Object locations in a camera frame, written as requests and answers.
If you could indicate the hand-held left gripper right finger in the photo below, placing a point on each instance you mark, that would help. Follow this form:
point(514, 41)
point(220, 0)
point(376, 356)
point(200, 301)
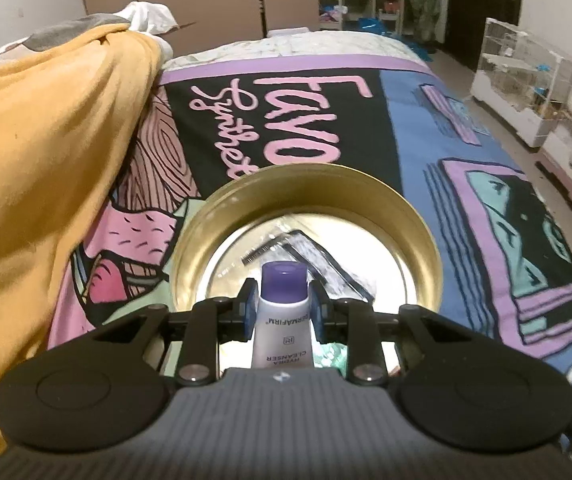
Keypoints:
point(319, 310)

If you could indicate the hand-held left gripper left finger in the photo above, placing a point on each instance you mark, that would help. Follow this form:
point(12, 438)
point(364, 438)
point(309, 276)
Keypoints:
point(248, 305)

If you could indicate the white tube with purple cap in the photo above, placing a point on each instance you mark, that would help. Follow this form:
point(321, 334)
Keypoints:
point(282, 320)

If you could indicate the round decorated tin container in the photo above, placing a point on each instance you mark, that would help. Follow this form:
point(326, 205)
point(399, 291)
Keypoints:
point(246, 195)

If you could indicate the black comb in clear packet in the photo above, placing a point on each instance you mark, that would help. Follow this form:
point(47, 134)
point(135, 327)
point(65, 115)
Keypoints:
point(316, 255)

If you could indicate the colourful printed blanket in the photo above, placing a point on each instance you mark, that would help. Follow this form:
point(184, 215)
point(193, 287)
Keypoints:
point(405, 125)

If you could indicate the yellow fleece blanket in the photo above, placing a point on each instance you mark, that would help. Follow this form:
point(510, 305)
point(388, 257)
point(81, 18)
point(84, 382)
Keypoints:
point(41, 160)

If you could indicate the white patterned bedsheet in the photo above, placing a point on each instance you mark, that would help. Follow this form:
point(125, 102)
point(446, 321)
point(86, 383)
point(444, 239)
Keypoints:
point(306, 42)

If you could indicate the blue bag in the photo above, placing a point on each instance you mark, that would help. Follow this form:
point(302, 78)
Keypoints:
point(370, 25)

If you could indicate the white pet cage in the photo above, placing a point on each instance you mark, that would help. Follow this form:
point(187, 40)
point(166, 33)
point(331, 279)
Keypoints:
point(510, 90)

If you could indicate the white cloth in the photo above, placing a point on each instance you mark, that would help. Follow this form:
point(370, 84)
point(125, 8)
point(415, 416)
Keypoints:
point(148, 17)

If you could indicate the green jacket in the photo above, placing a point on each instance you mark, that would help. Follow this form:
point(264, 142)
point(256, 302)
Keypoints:
point(425, 0)

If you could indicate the dark door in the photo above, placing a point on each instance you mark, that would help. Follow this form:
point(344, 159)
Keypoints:
point(475, 5)

